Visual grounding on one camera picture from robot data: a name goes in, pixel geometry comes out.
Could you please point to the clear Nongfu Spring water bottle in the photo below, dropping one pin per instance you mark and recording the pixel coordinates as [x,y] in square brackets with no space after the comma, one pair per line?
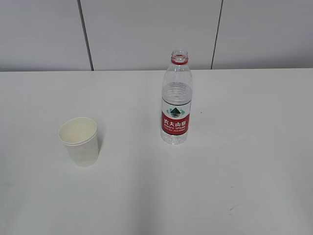
[176,100]

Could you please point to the white paper cup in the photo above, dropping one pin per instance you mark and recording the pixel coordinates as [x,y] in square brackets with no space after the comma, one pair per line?
[80,138]

